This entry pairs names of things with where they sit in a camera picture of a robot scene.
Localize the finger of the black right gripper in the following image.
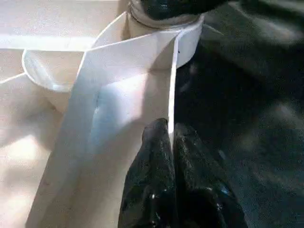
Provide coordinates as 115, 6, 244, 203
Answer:
142, 0, 229, 20

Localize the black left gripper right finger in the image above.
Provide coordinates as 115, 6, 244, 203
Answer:
173, 123, 248, 228

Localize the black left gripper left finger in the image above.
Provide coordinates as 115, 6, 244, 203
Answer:
118, 118, 179, 228

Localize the white plastic table leg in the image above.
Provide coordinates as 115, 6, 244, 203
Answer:
125, 0, 204, 29

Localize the white plastic table top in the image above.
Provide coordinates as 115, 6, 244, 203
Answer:
0, 0, 206, 228

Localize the black work mat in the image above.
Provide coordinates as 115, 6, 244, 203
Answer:
169, 0, 304, 228

